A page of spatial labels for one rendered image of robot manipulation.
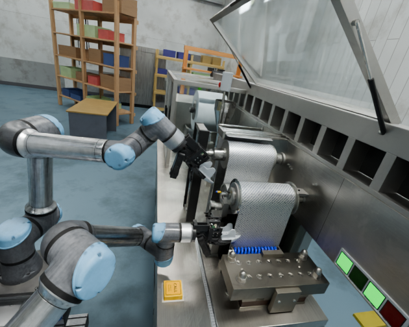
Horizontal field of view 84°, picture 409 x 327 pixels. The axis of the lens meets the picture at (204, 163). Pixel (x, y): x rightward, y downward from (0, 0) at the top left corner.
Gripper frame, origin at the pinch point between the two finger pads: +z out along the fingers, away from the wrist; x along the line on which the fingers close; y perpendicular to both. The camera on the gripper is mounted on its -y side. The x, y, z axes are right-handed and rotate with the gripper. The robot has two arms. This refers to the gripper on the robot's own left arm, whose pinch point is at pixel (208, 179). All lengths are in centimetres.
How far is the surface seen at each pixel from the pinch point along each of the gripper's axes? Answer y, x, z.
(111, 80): -113, 520, -79
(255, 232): -0.8, -8.8, 29.7
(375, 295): 20, -45, 41
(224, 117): 22, 64, 9
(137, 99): -150, 749, 6
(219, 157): 6.9, 19.5, 5.4
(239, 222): -2.2, -8.8, 19.6
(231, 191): 3.8, -3.2, 9.2
